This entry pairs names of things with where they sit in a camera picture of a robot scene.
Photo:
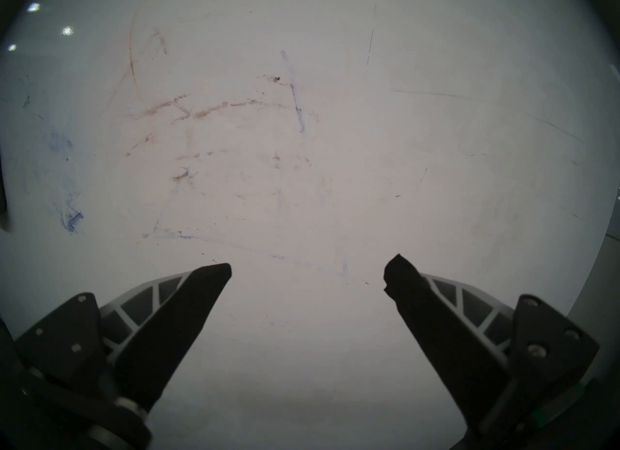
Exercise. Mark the dark grey whiteboard eraser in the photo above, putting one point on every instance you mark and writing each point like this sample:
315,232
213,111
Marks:
3,197

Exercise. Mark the white freestanding whiteboard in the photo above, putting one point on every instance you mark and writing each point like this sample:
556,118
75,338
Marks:
339,163

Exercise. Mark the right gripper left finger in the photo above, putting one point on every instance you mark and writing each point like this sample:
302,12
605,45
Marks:
169,328

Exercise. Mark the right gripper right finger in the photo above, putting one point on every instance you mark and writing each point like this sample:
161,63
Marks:
445,328

